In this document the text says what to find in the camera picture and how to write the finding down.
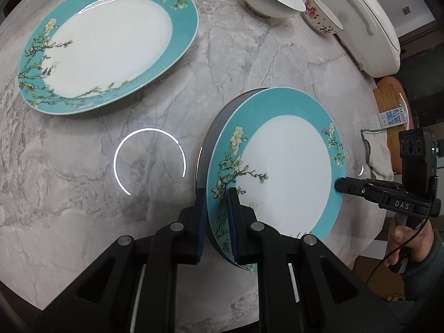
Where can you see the wall socket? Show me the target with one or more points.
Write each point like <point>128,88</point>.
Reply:
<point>406,9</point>

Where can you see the person's right forearm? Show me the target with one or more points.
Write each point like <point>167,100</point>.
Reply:
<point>428,270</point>

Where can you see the teal floral rim plate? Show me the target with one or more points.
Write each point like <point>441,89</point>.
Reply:
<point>111,48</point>
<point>288,166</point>

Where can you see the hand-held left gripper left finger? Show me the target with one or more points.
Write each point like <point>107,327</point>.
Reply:
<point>199,222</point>

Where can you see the white lidded casserole pot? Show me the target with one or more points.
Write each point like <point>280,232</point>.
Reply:
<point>360,34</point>

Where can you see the wood grain board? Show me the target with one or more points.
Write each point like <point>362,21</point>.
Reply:
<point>381,100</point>

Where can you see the orange-brown round stool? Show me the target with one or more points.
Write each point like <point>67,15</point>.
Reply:
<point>395,86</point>

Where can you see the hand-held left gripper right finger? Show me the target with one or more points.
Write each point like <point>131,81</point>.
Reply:
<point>233,225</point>

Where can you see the blue and white packet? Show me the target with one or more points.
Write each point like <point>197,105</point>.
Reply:
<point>392,117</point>

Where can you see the small floral white bowl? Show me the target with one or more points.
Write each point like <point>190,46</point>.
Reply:
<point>317,17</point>

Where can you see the white cloth green edge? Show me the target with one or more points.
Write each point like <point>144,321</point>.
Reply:
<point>378,152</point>

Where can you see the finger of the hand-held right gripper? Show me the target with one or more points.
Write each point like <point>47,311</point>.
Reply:
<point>357,186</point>

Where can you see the person's right hand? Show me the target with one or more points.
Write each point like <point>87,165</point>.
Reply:
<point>406,239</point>

